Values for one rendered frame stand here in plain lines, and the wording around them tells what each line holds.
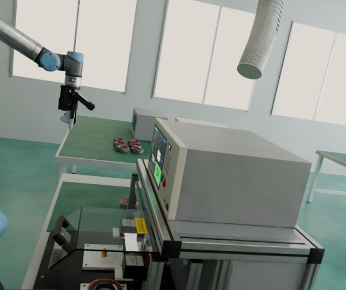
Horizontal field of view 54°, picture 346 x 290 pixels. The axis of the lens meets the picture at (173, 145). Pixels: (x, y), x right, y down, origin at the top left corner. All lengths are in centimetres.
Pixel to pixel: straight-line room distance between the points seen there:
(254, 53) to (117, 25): 373
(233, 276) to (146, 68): 495
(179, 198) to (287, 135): 584
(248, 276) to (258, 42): 157
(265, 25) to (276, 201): 148
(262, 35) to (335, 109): 499
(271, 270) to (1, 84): 531
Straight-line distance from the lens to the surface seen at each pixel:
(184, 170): 89
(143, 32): 569
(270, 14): 234
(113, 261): 135
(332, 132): 720
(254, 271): 97
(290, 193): 103
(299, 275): 104
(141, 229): 97
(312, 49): 671
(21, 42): 150
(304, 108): 675
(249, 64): 214
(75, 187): 206
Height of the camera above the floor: 151
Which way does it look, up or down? 13 degrees down
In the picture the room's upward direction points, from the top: 10 degrees clockwise
